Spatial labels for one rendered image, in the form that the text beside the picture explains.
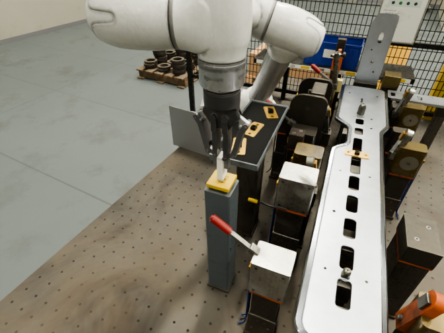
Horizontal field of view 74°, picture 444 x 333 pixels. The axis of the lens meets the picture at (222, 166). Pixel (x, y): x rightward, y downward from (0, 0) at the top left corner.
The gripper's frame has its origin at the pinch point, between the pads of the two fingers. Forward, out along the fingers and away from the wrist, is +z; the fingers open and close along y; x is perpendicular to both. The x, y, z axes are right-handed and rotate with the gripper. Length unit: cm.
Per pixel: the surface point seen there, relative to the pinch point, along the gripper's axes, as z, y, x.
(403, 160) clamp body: 21, 49, 52
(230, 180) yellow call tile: 3.9, 2.1, 0.4
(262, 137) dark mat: 4.0, 4.0, 22.0
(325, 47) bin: 7, 9, 131
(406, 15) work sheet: -9, 47, 150
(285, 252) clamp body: 13.9, 19.1, -7.8
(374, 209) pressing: 19.9, 39.9, 21.5
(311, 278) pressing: 19.9, 26.2, -8.0
